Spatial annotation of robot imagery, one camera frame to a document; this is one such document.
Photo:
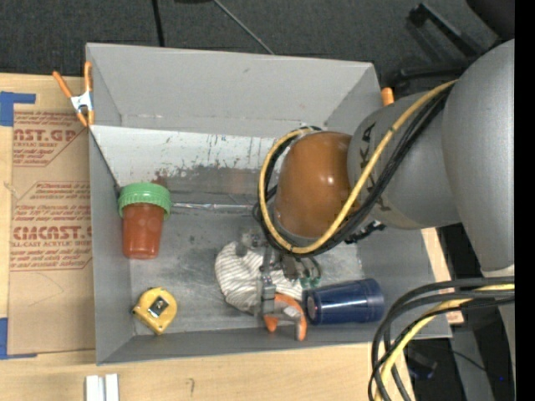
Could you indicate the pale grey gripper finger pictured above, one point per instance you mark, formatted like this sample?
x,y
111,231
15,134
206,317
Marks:
x,y
247,241
268,297

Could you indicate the white striped cloth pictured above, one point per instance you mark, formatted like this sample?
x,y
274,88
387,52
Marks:
x,y
240,274

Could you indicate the dark blue cylinder can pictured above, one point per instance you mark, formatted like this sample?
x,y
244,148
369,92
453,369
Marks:
x,y
347,303

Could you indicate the orange cup with green lid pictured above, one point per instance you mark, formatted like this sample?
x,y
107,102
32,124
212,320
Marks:
x,y
142,228

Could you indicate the yellow tape measure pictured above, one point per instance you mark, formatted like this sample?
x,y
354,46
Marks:
x,y
155,307

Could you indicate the grey metal bin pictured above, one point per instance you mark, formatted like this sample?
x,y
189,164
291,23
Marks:
x,y
200,94

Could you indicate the brown cardboard board red print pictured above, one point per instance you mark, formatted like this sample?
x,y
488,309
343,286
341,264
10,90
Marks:
x,y
50,224

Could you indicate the black cylinder on white bracket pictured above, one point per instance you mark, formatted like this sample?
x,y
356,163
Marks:
x,y
368,230

